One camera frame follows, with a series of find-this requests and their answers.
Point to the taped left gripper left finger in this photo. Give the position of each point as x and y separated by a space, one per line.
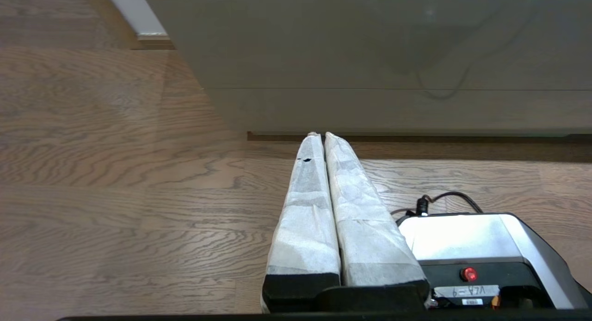
305 228

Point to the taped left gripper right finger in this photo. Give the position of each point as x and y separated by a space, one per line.
365 233

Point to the red robot base button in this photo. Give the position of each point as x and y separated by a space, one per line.
469 274

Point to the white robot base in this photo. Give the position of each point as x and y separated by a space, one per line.
462 237

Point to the glossy beige drawer cabinet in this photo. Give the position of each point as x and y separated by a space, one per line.
323 43

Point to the white handwritten label sticker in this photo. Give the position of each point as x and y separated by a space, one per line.
467 291

